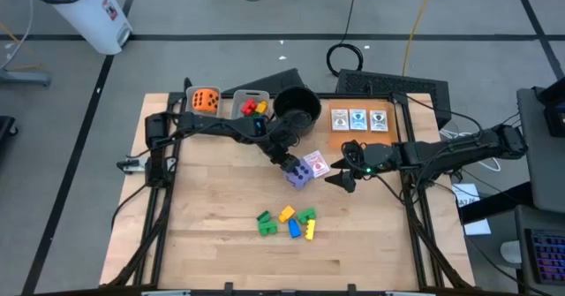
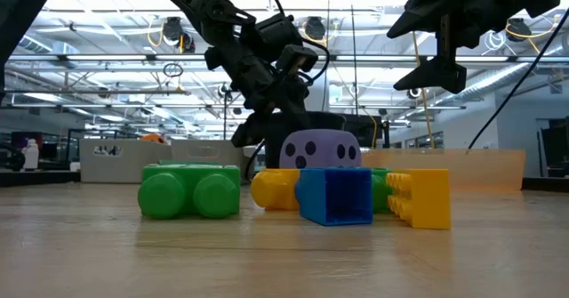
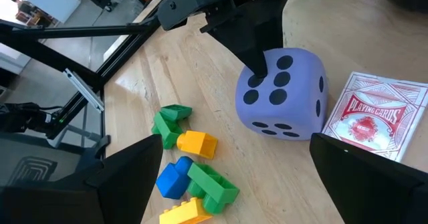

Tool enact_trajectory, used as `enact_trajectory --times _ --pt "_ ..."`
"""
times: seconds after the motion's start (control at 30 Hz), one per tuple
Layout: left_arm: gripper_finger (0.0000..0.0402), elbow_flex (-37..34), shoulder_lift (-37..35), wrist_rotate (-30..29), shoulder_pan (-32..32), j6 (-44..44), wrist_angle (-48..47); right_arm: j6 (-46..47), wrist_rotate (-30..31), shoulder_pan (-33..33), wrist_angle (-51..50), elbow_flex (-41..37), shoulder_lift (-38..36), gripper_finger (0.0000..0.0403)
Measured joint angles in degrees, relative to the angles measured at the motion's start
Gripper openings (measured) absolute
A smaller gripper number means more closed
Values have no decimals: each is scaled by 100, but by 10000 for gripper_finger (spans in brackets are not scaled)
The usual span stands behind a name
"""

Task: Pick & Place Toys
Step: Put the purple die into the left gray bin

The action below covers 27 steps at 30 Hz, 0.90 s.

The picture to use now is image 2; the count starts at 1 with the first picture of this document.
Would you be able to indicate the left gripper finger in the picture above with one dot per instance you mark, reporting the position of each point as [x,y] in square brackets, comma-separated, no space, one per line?
[246,131]
[293,115]

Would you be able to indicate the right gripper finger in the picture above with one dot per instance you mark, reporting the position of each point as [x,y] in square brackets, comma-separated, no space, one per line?
[435,78]
[413,24]

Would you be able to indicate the purple foam die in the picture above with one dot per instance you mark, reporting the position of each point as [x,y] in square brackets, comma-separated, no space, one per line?
[320,149]

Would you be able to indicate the yellow toy block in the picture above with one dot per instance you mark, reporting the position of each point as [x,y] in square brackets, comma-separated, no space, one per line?
[275,189]

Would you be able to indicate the large green toy block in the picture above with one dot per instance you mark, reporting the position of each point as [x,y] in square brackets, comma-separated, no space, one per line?
[191,191]

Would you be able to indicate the blue toy block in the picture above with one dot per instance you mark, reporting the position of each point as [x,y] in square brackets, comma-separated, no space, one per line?
[338,195]

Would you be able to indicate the orange foam die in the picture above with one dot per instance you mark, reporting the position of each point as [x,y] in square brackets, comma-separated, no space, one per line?
[153,139]

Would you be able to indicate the long yellow studded block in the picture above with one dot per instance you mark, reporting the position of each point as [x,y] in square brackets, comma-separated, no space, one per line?
[427,198]

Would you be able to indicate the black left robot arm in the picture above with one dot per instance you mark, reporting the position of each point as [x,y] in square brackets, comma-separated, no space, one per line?
[200,4]

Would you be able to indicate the black plastic bucket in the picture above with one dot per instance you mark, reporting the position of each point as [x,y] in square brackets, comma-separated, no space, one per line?
[331,120]

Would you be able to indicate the grey plastic bin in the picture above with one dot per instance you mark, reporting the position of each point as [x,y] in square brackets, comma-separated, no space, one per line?
[120,164]
[200,153]

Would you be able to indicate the orange plastic tray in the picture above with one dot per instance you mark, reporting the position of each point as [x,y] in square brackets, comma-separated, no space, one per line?
[467,169]

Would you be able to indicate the dark background workstation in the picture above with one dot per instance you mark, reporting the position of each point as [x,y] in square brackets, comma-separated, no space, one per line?
[555,155]

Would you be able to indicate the dark background bench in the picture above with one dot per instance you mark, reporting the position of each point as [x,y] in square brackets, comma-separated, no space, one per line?
[40,177]

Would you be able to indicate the white bottle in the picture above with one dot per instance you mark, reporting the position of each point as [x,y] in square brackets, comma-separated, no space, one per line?
[31,155]

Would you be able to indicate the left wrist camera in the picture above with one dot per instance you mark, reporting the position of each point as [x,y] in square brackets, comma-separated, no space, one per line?
[297,58]

